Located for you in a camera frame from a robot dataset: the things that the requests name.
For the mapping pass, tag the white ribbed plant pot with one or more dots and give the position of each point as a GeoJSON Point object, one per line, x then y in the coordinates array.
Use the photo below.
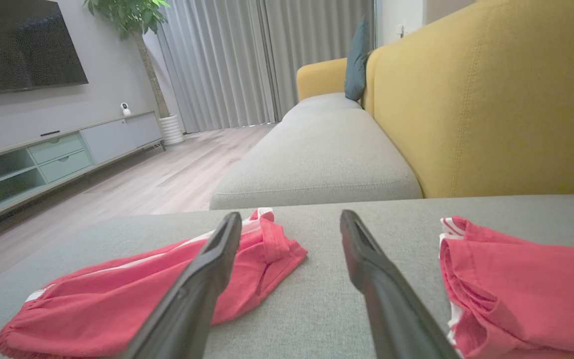
{"type": "Point", "coordinates": [172, 130]}

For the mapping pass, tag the yellow sofa armrest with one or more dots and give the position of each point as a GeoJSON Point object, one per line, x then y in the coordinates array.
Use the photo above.
{"type": "Point", "coordinates": [322, 77]}

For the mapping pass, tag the red shorts with white stripe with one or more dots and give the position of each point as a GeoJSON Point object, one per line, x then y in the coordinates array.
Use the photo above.
{"type": "Point", "coordinates": [117, 294]}

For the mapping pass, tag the grey and green TV cabinet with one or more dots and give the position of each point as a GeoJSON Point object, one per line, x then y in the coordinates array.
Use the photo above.
{"type": "Point", "coordinates": [58, 154]}

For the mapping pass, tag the small white security camera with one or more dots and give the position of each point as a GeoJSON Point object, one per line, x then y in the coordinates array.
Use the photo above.
{"type": "Point", "coordinates": [125, 108]}

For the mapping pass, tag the red basketball jersey number 23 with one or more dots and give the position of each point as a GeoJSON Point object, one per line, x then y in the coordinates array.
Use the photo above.
{"type": "Point", "coordinates": [526, 289]}

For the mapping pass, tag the large grey sofa seat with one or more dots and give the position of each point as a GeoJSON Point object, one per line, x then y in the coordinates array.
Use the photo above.
{"type": "Point", "coordinates": [317, 319]}

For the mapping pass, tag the black remote control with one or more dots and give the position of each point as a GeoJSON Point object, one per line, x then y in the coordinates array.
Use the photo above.
{"type": "Point", "coordinates": [50, 133]}

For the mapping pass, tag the black flat screen television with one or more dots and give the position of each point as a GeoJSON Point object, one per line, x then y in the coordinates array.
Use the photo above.
{"type": "Point", "coordinates": [18, 45]}

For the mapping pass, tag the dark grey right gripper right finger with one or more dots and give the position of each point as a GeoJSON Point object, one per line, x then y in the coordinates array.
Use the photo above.
{"type": "Point", "coordinates": [391, 299]}

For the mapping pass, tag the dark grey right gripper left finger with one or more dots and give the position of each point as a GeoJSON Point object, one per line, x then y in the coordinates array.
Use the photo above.
{"type": "Point", "coordinates": [192, 294]}

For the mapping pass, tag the grey pleated curtain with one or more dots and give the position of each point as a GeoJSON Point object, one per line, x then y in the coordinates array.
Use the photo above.
{"type": "Point", "coordinates": [247, 60]}

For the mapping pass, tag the teal throw pillow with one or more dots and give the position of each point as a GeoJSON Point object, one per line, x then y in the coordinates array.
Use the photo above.
{"type": "Point", "coordinates": [357, 65]}

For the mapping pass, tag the small grey sofa seat cushion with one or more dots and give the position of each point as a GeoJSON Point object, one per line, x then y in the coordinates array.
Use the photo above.
{"type": "Point", "coordinates": [322, 102]}

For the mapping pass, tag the large yellow sofa backrest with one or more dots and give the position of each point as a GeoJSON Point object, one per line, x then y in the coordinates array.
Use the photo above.
{"type": "Point", "coordinates": [491, 99]}

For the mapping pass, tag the green indoor tree plant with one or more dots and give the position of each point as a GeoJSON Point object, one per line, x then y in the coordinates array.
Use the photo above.
{"type": "Point", "coordinates": [137, 30]}

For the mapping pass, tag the long grey sofa seat cushion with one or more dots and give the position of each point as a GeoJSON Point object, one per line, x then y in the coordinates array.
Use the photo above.
{"type": "Point", "coordinates": [317, 159]}

